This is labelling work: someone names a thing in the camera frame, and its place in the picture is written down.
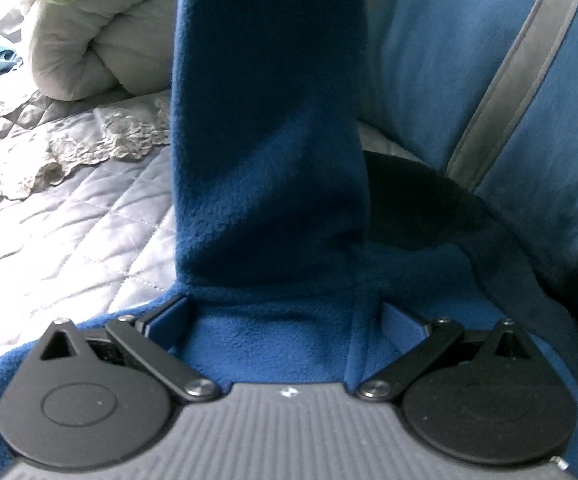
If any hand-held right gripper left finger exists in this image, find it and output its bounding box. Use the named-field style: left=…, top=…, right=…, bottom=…
left=40, top=296, right=220, bottom=403

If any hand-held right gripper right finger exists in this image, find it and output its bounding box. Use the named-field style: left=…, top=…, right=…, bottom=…
left=356, top=300, right=537, bottom=403

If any blue fleece sweater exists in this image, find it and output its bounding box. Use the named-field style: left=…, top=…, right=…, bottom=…
left=0, top=0, right=578, bottom=461

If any blue grey-striped pillow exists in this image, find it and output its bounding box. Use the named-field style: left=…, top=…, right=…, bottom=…
left=359, top=0, right=578, bottom=341

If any white comforter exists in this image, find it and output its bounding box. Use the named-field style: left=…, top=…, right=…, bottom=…
left=31, top=0, right=180, bottom=98

